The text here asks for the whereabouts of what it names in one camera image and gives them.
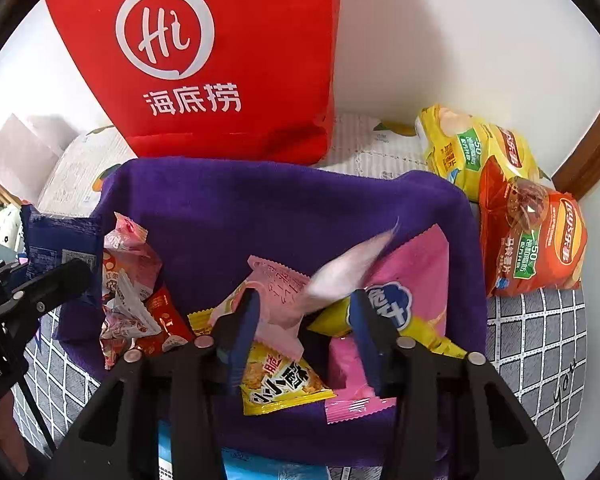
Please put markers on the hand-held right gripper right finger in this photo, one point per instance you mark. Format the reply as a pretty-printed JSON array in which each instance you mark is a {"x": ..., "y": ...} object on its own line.
[{"x": 367, "y": 340}]

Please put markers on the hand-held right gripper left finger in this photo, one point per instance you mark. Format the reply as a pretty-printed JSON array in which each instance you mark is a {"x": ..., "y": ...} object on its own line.
[{"x": 245, "y": 340}]

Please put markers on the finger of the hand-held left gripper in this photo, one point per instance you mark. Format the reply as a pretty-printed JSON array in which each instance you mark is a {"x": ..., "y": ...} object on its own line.
[{"x": 55, "y": 285}]

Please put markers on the dark blue snack packet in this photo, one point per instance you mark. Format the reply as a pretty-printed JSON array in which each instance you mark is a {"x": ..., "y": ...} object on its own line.
[{"x": 55, "y": 240}]

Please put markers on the yellow rice cracker snack packet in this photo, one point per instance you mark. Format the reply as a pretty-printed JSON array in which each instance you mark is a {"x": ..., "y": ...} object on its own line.
[{"x": 280, "y": 380}]

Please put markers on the small pink snack packet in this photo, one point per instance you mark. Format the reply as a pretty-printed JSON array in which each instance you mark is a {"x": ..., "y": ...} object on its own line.
[{"x": 280, "y": 290}]

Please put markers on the purple cloth storage box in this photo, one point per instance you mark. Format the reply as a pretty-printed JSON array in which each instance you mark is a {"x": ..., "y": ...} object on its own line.
[{"x": 230, "y": 210}]

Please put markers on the white and red snack packet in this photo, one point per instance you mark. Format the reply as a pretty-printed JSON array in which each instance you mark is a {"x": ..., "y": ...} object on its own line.
[{"x": 125, "y": 325}]

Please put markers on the yellow and pink snack packet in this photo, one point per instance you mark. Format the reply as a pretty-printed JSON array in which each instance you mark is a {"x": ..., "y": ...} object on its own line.
[{"x": 420, "y": 270}]

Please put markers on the white printed pillow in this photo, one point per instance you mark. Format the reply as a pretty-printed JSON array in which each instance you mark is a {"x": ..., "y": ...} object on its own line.
[{"x": 80, "y": 175}]

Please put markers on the blue and white tissue pack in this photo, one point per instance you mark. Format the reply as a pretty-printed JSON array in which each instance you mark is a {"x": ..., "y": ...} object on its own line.
[{"x": 260, "y": 470}]

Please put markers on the white paper sheet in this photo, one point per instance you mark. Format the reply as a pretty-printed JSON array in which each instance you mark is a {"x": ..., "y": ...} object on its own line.
[{"x": 25, "y": 155}]

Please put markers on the grey checked bed sheet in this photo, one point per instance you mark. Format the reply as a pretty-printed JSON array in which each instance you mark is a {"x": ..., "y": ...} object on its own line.
[{"x": 530, "y": 360}]

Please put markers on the orange potato chips bag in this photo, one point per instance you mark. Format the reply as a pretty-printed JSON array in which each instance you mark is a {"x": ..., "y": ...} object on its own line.
[{"x": 535, "y": 250}]

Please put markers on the yellow potato chips bag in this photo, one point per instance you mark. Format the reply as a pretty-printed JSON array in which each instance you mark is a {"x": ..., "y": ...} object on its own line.
[{"x": 460, "y": 145}]

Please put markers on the red paper bag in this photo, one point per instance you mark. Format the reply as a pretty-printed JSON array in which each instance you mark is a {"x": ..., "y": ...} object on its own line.
[{"x": 205, "y": 60}]

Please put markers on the wooden door frame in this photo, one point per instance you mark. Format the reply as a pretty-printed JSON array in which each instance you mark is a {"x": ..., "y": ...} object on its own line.
[{"x": 595, "y": 150}]

